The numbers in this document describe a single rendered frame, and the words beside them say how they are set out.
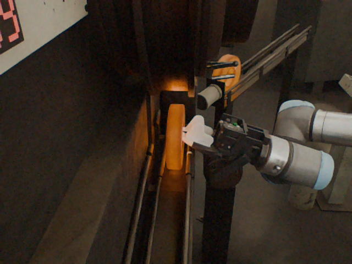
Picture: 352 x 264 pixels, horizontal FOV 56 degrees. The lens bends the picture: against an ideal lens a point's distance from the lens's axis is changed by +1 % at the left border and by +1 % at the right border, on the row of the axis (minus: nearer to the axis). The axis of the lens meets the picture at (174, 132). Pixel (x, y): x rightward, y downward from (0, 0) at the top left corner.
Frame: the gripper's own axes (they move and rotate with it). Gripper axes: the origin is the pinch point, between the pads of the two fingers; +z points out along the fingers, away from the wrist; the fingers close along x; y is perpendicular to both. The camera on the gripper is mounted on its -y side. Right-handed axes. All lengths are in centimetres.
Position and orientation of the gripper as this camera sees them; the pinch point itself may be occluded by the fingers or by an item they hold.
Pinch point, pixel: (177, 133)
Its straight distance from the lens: 76.0
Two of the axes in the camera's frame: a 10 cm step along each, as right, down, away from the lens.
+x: -0.7, 5.2, -8.5
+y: 3.1, -8.0, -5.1
